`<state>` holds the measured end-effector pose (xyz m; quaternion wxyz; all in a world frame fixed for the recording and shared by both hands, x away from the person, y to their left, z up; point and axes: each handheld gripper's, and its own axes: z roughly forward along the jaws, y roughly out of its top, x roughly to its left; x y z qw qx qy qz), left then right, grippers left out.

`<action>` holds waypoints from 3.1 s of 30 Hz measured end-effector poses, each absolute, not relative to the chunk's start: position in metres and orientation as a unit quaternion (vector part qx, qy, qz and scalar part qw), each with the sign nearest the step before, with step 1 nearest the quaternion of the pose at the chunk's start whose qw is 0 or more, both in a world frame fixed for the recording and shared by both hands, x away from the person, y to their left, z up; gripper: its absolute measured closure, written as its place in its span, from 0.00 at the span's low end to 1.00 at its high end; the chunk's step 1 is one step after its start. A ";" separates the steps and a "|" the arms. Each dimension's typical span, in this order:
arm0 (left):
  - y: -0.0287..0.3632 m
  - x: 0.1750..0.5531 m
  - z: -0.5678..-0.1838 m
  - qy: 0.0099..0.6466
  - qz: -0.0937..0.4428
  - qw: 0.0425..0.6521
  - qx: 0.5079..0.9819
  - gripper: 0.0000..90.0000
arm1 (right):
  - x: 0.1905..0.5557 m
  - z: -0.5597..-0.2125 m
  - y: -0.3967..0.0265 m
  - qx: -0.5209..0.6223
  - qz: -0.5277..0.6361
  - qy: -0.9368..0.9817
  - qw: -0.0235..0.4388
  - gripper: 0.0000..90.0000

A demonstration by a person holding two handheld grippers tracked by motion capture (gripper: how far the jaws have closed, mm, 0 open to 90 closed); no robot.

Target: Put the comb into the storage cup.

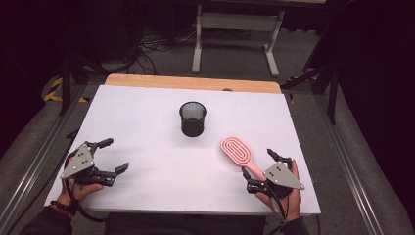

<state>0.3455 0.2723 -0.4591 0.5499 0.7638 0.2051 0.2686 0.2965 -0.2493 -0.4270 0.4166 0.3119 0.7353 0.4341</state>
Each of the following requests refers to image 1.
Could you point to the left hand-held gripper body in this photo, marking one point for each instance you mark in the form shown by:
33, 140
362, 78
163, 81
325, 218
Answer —
81, 161

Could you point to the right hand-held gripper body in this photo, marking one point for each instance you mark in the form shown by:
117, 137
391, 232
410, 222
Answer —
283, 176

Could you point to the pink hairbrush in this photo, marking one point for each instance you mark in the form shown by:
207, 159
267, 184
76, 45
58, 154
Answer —
236, 150

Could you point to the black mesh pen holder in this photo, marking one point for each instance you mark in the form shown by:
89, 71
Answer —
192, 125

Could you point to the person's left hand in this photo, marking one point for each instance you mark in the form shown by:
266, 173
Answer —
83, 192

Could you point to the person's right hand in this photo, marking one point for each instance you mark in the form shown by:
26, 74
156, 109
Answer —
292, 205

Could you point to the white board sheet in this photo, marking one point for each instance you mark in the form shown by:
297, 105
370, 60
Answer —
169, 176

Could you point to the yellow black hazard tape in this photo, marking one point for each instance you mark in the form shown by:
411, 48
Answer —
52, 94
291, 98

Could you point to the black tripod stand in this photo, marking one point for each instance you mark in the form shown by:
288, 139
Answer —
67, 81
331, 88

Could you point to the person's lap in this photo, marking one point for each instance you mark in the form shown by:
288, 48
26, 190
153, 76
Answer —
182, 225

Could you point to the wooden table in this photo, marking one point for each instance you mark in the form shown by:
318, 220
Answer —
182, 82

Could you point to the aluminium floor rail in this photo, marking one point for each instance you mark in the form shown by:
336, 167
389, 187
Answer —
36, 163
349, 163

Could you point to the grey metal table frame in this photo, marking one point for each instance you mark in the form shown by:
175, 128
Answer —
239, 21

